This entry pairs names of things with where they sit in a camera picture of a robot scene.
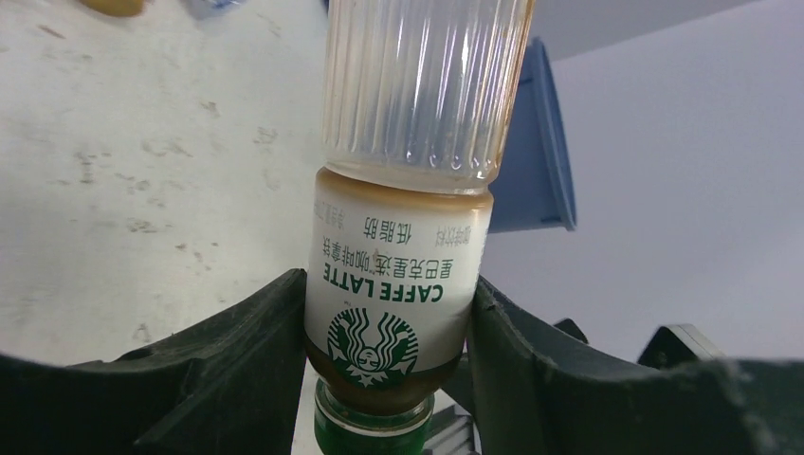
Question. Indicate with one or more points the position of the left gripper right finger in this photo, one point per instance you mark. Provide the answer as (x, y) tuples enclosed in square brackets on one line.
[(536, 390)]

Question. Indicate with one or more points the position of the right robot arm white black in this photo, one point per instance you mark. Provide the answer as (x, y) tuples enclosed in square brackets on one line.
[(671, 346)]

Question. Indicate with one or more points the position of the orange juice bottle gold cap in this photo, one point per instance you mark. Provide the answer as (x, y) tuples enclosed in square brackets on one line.
[(116, 8)]

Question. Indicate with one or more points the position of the green cap tea bottle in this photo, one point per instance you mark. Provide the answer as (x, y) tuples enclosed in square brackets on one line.
[(417, 100)]

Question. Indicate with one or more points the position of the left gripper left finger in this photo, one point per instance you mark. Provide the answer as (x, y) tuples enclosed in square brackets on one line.
[(230, 384)]

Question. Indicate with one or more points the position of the blue plastic bin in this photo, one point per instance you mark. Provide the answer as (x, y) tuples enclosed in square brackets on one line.
[(534, 188)]

